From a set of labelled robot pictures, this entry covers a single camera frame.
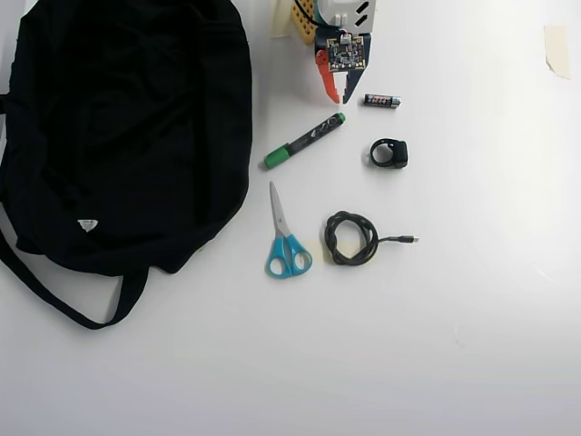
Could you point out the blue-grey gripper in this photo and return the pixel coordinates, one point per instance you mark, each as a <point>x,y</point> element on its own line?
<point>353,84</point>

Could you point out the green board marker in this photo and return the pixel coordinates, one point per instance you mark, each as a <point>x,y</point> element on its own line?
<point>308,137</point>

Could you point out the yellow perforated robot base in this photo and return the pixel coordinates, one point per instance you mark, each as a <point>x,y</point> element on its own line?
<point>303,25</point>

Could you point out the black fabric bag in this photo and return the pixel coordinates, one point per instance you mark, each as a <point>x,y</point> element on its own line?
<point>113,136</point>

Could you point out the AA battery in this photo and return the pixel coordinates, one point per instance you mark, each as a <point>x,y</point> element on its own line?
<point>382,101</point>

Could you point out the long beige tape strip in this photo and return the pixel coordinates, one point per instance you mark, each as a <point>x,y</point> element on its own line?
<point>280,22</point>

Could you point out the short beige tape strip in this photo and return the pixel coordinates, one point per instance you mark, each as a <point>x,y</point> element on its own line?
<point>557,50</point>

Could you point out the bare camera circuit board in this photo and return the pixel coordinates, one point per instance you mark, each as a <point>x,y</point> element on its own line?
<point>345,56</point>

